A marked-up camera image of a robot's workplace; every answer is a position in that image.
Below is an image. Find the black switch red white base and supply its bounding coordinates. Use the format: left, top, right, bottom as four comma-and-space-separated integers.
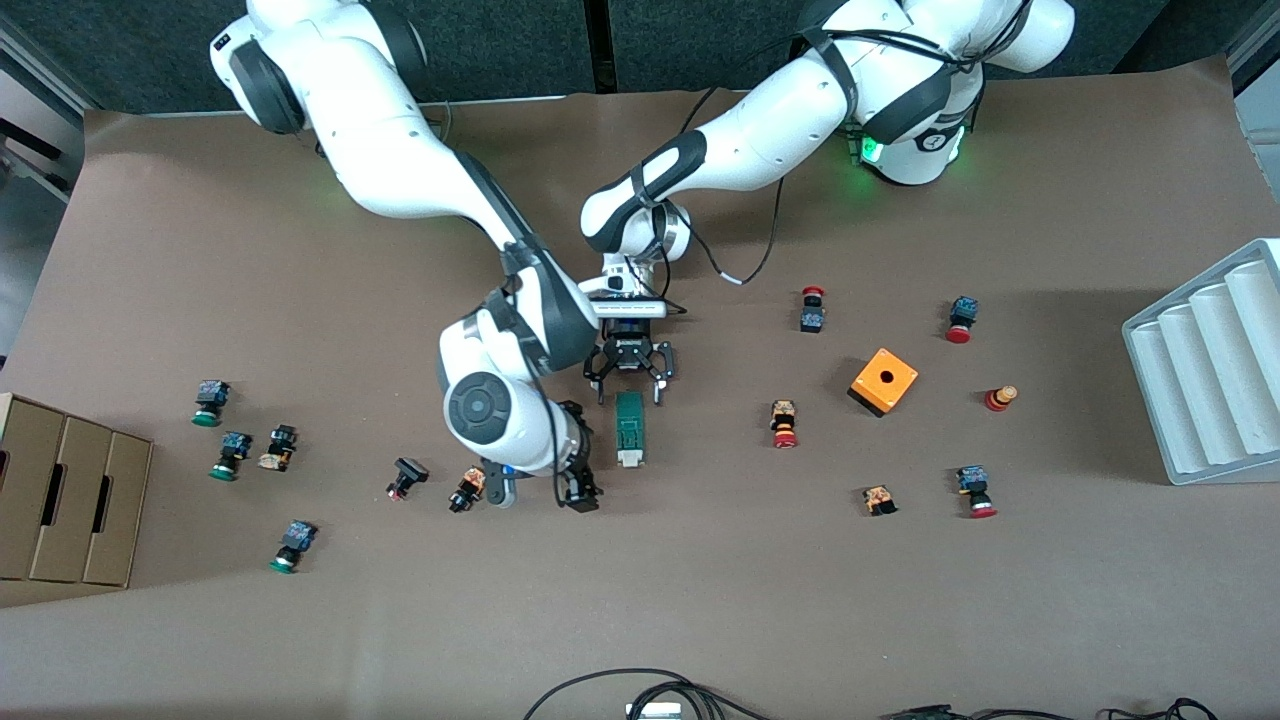
386, 457, 430, 501

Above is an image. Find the black cable white tag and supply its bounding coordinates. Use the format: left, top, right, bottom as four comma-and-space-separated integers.
685, 180, 787, 287

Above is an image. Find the grey metal side rack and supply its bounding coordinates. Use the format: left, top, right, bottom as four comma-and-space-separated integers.
0, 18, 96, 206

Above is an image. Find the black cable with plug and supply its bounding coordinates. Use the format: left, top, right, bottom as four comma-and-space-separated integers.
880, 705, 1096, 720

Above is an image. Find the brown cardboard compartment box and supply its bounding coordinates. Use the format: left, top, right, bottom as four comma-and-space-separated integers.
0, 392, 154, 589

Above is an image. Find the black selector switch orange base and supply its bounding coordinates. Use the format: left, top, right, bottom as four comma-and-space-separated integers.
448, 466, 489, 514

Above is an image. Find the brown paper table cover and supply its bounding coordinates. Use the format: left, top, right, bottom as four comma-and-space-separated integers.
0, 55, 1280, 720

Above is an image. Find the grey plastic slotted tray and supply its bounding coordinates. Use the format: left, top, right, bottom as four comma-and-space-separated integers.
1121, 238, 1280, 487

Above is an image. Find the green load switch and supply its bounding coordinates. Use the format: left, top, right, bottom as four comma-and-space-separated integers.
614, 391, 647, 469

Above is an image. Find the grey white side cabinet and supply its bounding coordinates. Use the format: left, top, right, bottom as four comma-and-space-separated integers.
1228, 20, 1280, 136

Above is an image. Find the black looped cable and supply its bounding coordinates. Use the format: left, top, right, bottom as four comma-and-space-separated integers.
522, 668, 776, 720

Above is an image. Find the black beige switch block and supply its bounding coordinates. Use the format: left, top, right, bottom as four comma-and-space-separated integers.
257, 424, 299, 473

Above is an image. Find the orange button enclosure box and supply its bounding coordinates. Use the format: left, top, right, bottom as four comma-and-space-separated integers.
848, 347, 919, 418

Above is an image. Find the green mushroom push button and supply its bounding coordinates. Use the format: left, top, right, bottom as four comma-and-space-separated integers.
192, 379, 232, 428
209, 431, 253, 482
269, 519, 318, 575

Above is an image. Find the black tangled cable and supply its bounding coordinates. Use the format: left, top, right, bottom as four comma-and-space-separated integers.
1100, 697, 1221, 720

